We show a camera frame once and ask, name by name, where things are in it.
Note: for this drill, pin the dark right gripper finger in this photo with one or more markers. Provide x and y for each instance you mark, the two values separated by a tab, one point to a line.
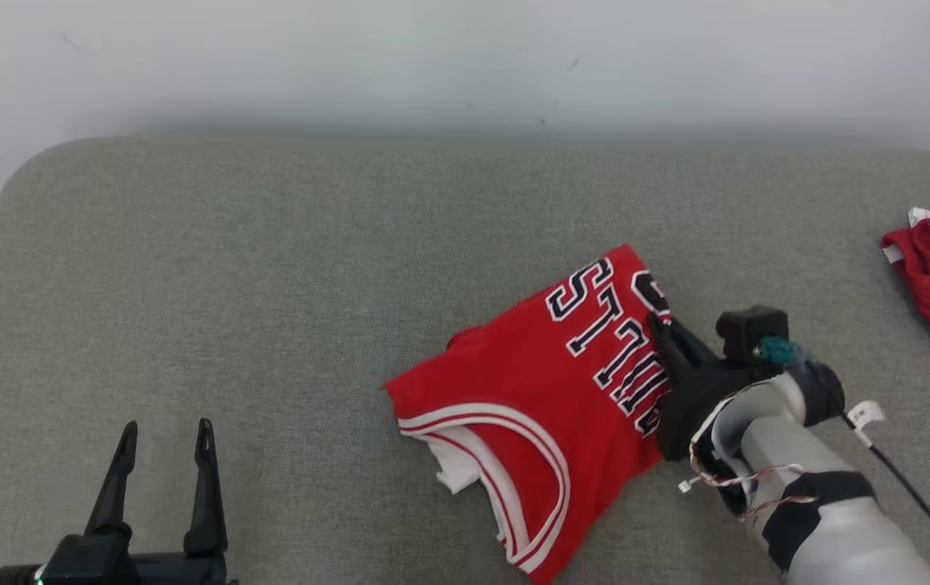
680	357

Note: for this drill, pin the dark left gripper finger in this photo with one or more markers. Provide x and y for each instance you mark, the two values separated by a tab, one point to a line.
115	496
205	504

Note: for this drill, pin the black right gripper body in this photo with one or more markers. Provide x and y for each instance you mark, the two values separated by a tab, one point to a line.
701	406

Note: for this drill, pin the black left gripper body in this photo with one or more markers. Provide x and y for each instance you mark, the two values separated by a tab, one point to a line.
156	570

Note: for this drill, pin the red white basketball jersey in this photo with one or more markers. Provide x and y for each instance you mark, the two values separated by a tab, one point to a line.
530	374

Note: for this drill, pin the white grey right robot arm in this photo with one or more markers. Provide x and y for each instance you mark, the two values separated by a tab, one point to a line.
839	528

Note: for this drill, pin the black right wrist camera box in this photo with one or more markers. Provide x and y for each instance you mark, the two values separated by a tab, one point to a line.
745	329

